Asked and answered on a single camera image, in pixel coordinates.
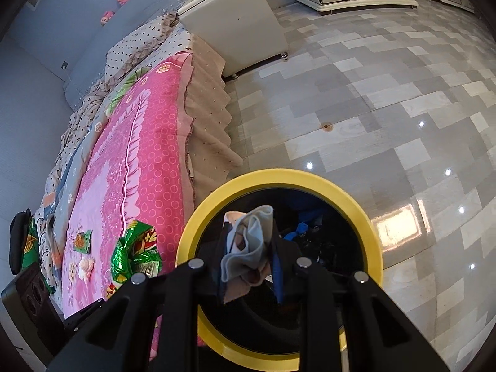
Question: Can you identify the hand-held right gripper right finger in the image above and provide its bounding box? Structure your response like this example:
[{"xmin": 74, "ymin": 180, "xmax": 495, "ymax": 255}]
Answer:
[{"xmin": 268, "ymin": 223, "xmax": 452, "ymax": 372}]

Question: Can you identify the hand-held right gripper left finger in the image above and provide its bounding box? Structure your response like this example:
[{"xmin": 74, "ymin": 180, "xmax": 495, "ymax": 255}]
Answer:
[{"xmin": 46, "ymin": 219, "xmax": 234, "ymax": 372}]

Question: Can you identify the grey beige cloth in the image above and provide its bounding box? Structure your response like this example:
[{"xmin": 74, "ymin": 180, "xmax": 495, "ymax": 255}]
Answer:
[{"xmin": 220, "ymin": 205, "xmax": 276, "ymax": 304}]

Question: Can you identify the black bin with yellow rim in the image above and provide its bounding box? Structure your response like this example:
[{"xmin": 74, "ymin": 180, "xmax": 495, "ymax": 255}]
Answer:
[{"xmin": 175, "ymin": 168, "xmax": 383, "ymax": 362}]

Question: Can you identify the dark cloth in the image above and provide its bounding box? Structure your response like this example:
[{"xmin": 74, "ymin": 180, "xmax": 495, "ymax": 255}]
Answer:
[{"xmin": 9, "ymin": 209, "xmax": 32, "ymax": 274}]

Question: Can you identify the green shiny snack wrapper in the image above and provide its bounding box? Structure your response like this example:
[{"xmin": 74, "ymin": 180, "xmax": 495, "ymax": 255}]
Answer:
[{"xmin": 110, "ymin": 220, "xmax": 163, "ymax": 284}]

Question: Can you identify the pink floral blanket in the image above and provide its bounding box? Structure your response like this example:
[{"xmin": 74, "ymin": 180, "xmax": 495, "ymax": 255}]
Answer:
[{"xmin": 60, "ymin": 52, "xmax": 203, "ymax": 357}]

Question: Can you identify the beige bed skirt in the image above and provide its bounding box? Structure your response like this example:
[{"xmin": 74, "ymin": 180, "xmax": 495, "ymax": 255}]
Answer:
[{"xmin": 186, "ymin": 35, "xmax": 245, "ymax": 203}]

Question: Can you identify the dotted white bed sheet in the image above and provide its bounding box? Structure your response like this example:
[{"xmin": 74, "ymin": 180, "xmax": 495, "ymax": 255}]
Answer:
[{"xmin": 155, "ymin": 30, "xmax": 195, "ymax": 67}]

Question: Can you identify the polka dot pillow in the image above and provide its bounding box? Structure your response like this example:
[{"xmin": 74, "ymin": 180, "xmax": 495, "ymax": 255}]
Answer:
[{"xmin": 106, "ymin": 27, "xmax": 176, "ymax": 83}]

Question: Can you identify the white nightstand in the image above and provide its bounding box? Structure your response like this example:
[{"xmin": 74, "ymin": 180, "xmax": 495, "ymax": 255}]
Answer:
[{"xmin": 174, "ymin": 0, "xmax": 290, "ymax": 80}]

